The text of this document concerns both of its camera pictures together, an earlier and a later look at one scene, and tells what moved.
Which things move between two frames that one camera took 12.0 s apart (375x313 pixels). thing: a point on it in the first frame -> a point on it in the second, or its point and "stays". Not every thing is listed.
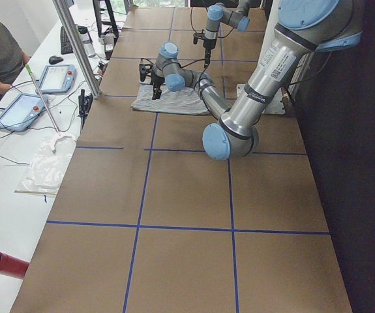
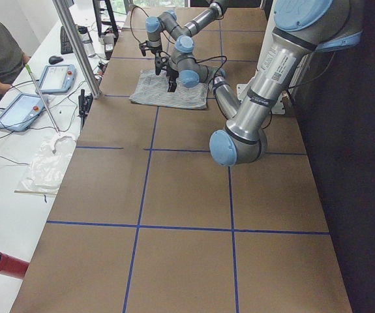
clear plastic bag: x=48 y=163 stays
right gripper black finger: x=207 y=55 -> x=160 y=62
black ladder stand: x=112 y=20 stays
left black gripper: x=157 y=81 -> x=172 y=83
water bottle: x=87 y=41 stays
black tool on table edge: x=85 y=103 stays
